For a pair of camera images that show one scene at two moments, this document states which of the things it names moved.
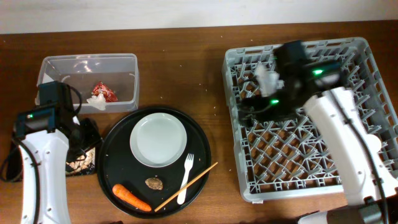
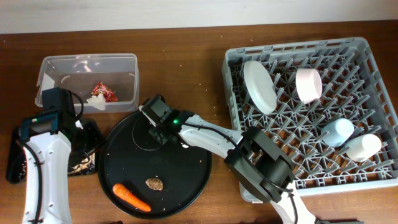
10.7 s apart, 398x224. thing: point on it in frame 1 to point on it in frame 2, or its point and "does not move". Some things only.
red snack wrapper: (109, 94) does not move
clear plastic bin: (107, 83) does not move
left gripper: (97, 139) does not move
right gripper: (263, 102) to (160, 139)
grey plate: (158, 140) to (261, 86)
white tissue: (97, 101) does not move
